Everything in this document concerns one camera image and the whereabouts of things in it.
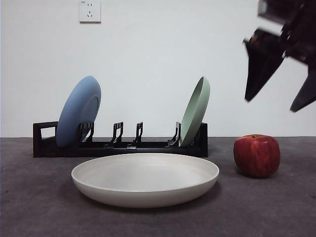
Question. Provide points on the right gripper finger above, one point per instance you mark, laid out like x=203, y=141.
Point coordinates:
x=307, y=93
x=261, y=59

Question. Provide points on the red apple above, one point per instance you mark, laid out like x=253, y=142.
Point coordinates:
x=256, y=155

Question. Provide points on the cream yellow plate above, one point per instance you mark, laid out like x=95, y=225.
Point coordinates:
x=145, y=185

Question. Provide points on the green plate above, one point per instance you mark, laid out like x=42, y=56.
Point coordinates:
x=195, y=111

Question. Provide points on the blue plate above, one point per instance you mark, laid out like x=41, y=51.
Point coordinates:
x=74, y=111

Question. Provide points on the black plate rack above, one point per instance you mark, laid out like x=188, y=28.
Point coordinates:
x=49, y=150

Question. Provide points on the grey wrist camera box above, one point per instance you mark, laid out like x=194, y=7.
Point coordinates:
x=270, y=11

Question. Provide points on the white wall socket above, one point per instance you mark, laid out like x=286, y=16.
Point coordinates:
x=90, y=12

